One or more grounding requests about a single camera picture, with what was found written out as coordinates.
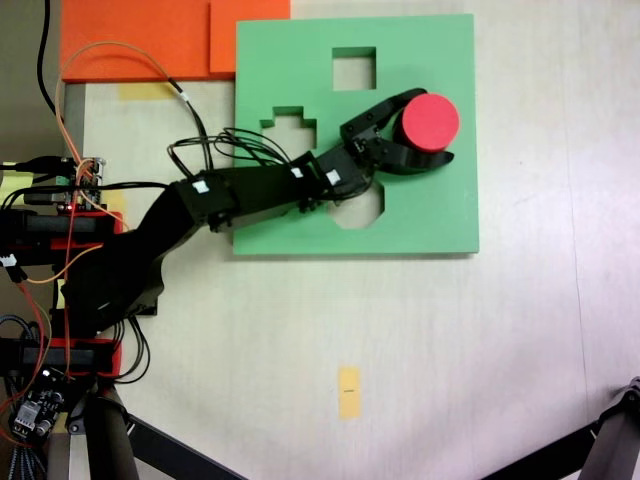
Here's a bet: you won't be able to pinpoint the large orange flat block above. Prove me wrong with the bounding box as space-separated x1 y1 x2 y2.
59 0 237 84

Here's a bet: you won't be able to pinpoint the black tripod leg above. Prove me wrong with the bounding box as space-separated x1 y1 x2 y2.
66 393 142 480

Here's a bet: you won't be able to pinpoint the black circuit board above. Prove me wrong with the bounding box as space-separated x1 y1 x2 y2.
8 383 67 443

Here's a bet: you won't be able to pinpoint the black tripod strut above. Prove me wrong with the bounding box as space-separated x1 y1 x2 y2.
124 412 252 480
478 428 604 480

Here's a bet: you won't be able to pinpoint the yellow sticky note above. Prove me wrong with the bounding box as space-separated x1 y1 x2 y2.
0 171 37 202

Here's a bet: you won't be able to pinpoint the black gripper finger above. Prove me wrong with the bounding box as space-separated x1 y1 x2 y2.
378 141 457 177
349 88 430 135

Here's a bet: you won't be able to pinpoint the thin orange wire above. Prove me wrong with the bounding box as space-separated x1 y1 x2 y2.
8 41 187 301

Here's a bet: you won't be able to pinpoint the black base wires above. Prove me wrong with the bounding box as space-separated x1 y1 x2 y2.
112 314 152 385

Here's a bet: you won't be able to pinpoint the red cylinder block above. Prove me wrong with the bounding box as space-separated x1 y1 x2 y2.
391 92 462 154

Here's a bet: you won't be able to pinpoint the thick grey tripod leg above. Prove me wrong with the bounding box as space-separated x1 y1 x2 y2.
581 375 640 480

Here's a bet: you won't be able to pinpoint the green shape-sorter board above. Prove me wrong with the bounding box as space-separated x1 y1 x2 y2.
232 13 482 261

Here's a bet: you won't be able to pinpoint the yellow tape strip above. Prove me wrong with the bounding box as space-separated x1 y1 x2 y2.
116 81 177 102
338 365 363 421

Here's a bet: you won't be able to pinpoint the black arm wires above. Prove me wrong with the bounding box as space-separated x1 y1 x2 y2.
166 126 314 182

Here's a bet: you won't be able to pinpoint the black cable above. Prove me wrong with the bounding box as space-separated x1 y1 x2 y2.
38 0 59 117

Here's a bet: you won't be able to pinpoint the red and black clamp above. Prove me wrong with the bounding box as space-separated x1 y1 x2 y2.
0 336 124 380
0 208 125 282

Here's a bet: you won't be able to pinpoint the green circuit board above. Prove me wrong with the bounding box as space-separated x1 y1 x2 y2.
55 156 109 212

